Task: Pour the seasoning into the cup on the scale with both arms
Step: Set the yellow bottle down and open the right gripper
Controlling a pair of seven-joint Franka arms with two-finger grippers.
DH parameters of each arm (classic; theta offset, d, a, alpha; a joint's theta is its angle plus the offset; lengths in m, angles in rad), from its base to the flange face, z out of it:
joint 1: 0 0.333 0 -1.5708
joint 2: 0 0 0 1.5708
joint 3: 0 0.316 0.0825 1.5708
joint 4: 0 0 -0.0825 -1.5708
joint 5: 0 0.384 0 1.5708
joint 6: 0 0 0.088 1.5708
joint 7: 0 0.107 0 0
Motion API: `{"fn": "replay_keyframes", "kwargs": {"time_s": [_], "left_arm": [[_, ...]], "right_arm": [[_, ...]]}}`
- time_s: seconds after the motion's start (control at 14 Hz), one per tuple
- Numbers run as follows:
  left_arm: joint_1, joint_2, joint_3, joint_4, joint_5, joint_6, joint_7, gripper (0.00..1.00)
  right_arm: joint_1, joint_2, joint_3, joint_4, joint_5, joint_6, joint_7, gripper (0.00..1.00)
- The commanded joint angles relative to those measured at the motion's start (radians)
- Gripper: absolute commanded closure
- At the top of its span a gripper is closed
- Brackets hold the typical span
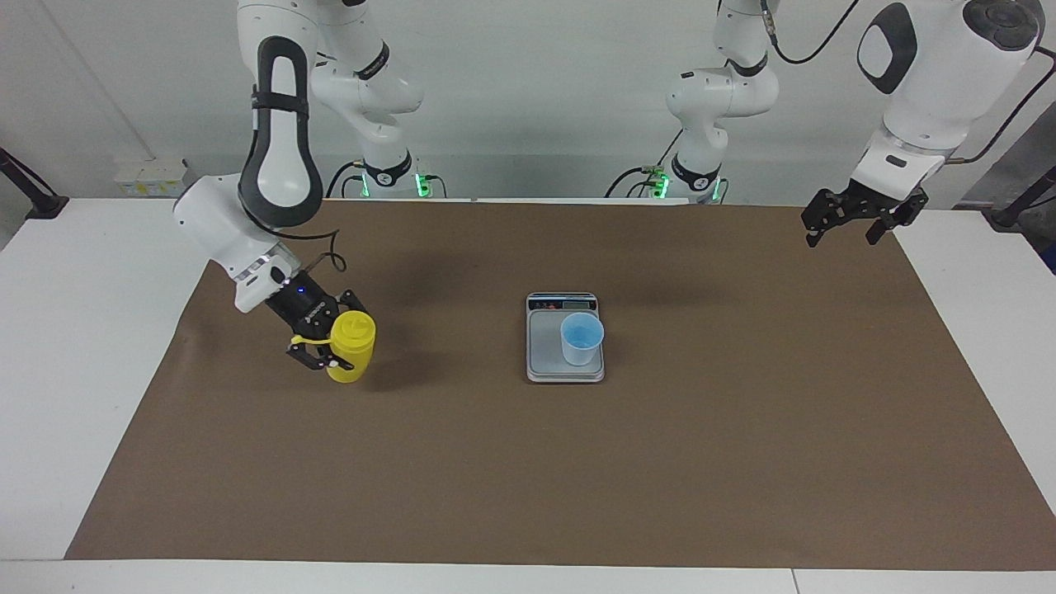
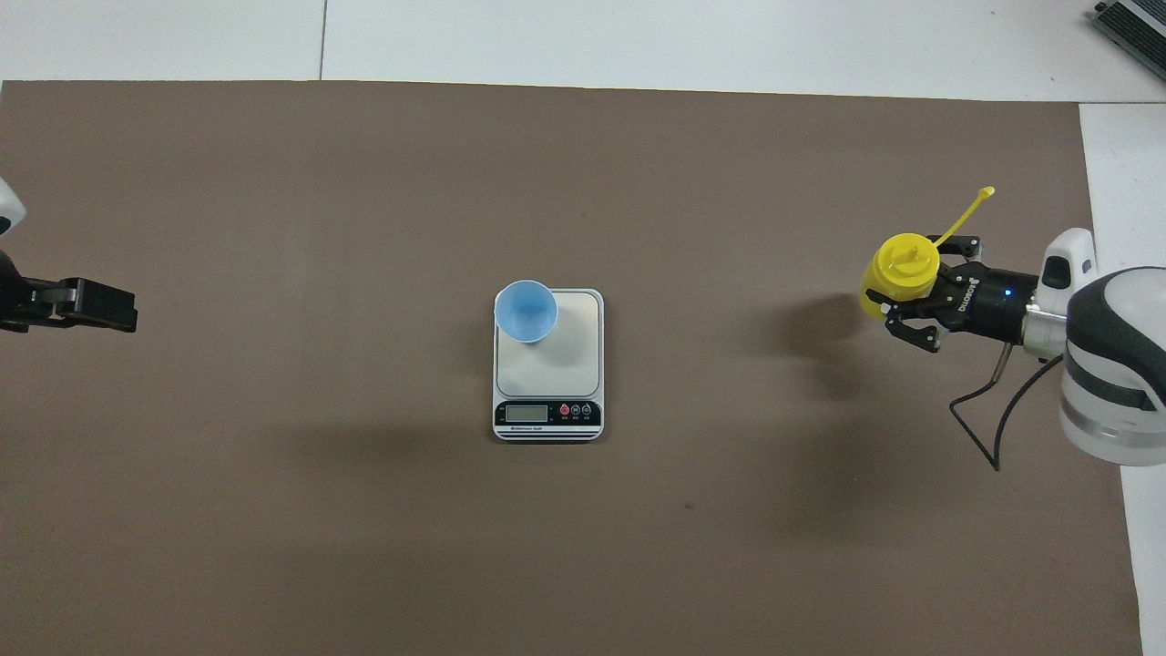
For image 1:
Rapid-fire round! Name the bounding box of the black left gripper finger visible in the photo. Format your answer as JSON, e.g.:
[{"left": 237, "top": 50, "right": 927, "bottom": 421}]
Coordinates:
[
  {"left": 866, "top": 191, "right": 929, "bottom": 246},
  {"left": 802, "top": 190, "right": 851, "bottom": 248}
]

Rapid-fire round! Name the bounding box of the yellow squeeze bottle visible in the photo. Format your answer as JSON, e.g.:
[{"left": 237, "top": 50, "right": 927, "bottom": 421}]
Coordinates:
[{"left": 290, "top": 310, "right": 377, "bottom": 384}]

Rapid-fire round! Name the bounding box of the light blue plastic cup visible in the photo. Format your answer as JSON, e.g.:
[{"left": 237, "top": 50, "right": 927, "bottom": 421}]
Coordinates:
[{"left": 560, "top": 313, "right": 606, "bottom": 367}]

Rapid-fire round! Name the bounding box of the silver digital kitchen scale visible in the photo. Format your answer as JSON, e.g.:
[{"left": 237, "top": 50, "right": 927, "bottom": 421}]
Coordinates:
[{"left": 526, "top": 291, "right": 606, "bottom": 384}]

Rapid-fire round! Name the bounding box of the black stand pole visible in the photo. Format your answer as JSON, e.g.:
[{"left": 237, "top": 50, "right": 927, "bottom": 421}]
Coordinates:
[
  {"left": 990, "top": 163, "right": 1056, "bottom": 229},
  {"left": 0, "top": 147, "right": 69, "bottom": 220}
]

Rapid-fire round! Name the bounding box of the grey panel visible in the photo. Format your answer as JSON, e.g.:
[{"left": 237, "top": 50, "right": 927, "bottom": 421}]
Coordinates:
[{"left": 957, "top": 103, "right": 1056, "bottom": 211}]

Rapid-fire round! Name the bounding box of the white power strip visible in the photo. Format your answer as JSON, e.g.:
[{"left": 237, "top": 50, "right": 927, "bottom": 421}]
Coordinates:
[{"left": 114, "top": 159, "right": 189, "bottom": 197}]

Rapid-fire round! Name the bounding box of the brown paper mat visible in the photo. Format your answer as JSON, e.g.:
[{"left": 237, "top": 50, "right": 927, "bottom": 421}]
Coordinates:
[{"left": 64, "top": 198, "right": 1056, "bottom": 572}]

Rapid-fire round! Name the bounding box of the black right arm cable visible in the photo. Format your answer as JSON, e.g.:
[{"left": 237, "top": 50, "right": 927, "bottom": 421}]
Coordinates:
[{"left": 244, "top": 206, "right": 347, "bottom": 285}]

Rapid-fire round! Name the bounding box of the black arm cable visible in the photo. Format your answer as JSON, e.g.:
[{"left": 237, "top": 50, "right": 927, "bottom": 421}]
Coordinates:
[
  {"left": 244, "top": 206, "right": 347, "bottom": 285},
  {"left": 759, "top": 0, "right": 1056, "bottom": 166}
]

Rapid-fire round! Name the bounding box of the black base cable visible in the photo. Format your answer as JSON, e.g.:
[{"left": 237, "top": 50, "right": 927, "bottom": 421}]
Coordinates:
[
  {"left": 327, "top": 161, "right": 366, "bottom": 199},
  {"left": 604, "top": 165, "right": 661, "bottom": 199}
]

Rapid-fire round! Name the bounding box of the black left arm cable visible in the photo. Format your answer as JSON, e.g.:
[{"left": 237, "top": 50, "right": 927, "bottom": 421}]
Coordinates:
[{"left": 759, "top": 0, "right": 1056, "bottom": 166}]

